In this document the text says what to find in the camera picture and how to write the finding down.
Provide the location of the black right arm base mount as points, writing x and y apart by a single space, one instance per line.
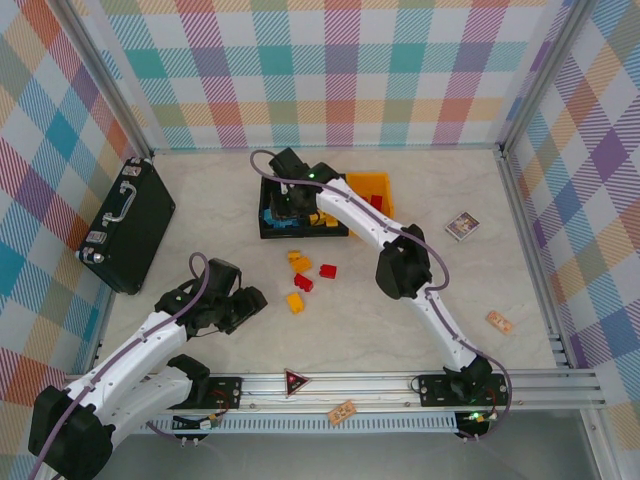
434 393

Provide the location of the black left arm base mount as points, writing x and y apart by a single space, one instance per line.
225 391

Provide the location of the black carrying case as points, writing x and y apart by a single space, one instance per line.
135 220

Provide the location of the orange printed ticket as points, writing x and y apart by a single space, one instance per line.
341 413

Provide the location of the small printed card box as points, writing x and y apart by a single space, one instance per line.
463 226

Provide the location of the orange printed card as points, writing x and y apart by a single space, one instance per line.
500 322

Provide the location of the aluminium frame post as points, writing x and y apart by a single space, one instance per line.
110 80
545 75

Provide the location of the aluminium frame side rail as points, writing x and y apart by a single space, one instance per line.
525 235
102 330

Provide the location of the red black triangle sticker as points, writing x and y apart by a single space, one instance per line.
296 382

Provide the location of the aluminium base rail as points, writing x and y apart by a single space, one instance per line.
350 387

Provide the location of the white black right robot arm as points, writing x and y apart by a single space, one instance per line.
350 210

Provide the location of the small yellow lego brick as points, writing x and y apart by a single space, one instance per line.
295 255

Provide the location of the yellow plastic bin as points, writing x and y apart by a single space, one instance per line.
370 182

